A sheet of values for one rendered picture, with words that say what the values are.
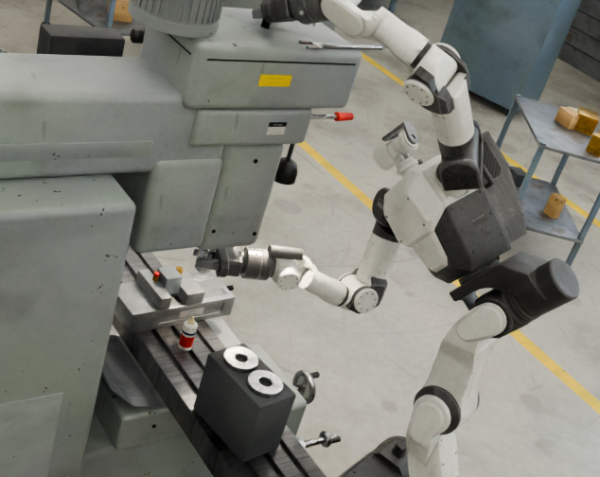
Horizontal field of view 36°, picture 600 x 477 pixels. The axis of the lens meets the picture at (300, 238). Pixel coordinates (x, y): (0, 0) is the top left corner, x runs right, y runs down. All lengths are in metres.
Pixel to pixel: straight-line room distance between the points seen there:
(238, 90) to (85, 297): 0.58
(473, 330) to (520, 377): 2.43
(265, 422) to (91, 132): 0.83
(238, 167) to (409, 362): 2.49
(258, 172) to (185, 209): 0.22
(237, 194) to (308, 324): 2.33
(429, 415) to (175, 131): 1.06
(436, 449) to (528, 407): 2.02
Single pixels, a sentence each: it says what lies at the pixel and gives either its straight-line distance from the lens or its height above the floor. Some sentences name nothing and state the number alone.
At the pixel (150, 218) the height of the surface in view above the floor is 1.45.
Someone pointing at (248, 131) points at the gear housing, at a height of 1.67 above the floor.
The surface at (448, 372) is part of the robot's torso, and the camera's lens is 2.56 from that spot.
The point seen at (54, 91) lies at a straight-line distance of 1.95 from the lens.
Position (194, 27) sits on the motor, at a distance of 2.02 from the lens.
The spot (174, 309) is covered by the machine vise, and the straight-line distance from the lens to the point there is 2.69.
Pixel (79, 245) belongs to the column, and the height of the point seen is 1.47.
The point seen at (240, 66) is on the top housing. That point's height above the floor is 1.84.
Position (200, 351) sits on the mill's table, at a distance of 2.66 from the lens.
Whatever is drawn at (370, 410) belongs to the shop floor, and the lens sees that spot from 4.19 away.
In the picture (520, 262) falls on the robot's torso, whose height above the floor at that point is 1.51.
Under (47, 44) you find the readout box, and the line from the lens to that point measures 2.36.
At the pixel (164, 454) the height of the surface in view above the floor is 0.66.
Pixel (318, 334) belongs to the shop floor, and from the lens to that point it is 4.53.
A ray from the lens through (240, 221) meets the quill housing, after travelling 2.36.
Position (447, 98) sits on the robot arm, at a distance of 2.06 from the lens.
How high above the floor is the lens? 2.54
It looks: 29 degrees down
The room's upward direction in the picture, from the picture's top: 18 degrees clockwise
